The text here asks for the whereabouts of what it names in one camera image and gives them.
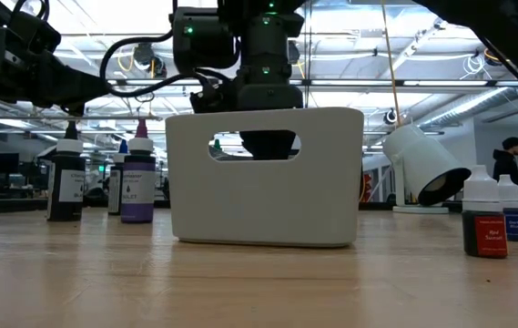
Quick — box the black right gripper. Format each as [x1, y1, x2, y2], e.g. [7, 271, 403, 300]
[235, 67, 305, 160]

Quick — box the clear plastic tray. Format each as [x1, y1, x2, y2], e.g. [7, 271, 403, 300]
[165, 107, 365, 249]

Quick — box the small red-label dropper bottle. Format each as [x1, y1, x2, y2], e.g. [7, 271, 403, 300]
[462, 164, 510, 260]

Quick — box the small blue-label dropper bottle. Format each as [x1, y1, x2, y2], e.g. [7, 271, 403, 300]
[497, 174, 518, 242]

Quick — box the dark computer monitor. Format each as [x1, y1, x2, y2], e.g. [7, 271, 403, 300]
[0, 152, 20, 175]

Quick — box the white cylindrical spot lamp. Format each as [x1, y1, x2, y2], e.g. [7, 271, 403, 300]
[381, 123, 472, 215]

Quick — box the person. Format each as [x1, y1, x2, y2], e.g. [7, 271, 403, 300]
[492, 136, 518, 204]

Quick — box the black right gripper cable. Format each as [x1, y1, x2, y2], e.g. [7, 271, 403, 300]
[99, 30, 209, 99]

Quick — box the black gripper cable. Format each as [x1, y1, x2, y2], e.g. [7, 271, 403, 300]
[99, 30, 209, 99]
[11, 0, 51, 22]

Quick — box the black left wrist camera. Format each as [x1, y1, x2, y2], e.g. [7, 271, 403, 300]
[10, 11, 62, 55]

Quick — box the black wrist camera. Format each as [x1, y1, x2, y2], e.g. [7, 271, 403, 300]
[189, 81, 238, 115]
[10, 11, 62, 55]

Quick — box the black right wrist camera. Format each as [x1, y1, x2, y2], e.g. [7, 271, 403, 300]
[189, 81, 238, 115]

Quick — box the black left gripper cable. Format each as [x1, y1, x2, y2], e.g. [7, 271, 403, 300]
[11, 0, 51, 22]

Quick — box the black metal table frame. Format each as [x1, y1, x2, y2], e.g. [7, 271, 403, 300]
[0, 198, 518, 216]

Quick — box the yellow power cable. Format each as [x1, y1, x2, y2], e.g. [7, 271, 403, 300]
[380, 0, 401, 128]

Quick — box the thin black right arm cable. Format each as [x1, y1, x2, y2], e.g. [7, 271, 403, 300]
[480, 37, 518, 111]

